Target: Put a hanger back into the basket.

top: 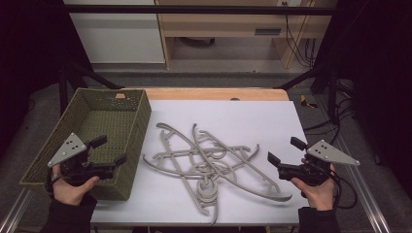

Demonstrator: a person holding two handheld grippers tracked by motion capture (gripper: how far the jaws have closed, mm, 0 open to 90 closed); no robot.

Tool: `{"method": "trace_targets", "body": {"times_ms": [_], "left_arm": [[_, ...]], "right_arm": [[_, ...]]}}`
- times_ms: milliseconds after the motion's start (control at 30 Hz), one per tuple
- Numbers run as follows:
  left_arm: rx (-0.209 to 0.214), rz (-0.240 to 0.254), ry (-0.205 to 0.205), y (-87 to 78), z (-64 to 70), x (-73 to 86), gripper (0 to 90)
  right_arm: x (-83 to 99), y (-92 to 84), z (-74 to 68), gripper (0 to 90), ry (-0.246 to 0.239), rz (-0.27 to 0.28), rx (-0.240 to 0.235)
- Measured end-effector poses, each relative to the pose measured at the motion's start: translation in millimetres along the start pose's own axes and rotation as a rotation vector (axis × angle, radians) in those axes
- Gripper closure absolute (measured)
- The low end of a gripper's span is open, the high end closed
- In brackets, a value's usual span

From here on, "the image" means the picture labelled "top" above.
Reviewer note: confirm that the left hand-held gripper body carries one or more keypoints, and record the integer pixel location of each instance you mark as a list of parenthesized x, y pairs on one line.
[(69, 150)]

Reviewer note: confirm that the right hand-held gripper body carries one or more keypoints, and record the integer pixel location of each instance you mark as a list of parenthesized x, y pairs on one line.
[(324, 152)]

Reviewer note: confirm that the green perforated plastic basket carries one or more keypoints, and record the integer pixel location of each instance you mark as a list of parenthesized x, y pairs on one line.
[(103, 116)]

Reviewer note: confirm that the person's left hand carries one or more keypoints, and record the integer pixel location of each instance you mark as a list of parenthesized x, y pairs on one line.
[(71, 194)]

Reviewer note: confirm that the person's right hand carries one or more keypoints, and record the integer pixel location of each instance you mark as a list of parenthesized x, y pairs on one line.
[(319, 195)]

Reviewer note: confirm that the yellow and black tape piece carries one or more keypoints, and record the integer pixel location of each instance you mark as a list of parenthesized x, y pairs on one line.
[(304, 102)]

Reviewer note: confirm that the black metal stand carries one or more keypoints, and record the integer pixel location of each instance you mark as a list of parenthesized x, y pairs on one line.
[(63, 87), (332, 93)]

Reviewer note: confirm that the white cabinet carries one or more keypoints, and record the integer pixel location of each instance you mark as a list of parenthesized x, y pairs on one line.
[(116, 39)]

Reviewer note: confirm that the light wooden desk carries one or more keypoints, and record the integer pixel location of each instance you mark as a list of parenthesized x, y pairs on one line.
[(226, 22)]

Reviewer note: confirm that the aluminium rail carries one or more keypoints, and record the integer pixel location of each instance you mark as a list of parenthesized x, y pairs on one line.
[(14, 212), (366, 194)]

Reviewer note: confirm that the black horizontal frame bar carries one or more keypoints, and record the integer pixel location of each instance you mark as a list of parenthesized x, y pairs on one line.
[(194, 9)]

